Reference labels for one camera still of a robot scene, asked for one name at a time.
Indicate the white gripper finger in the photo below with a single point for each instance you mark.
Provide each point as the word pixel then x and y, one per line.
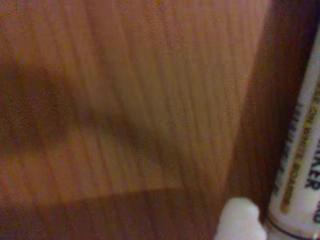
pixel 238 222

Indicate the white marker with black cap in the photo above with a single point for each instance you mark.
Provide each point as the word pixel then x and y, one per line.
pixel 295 175

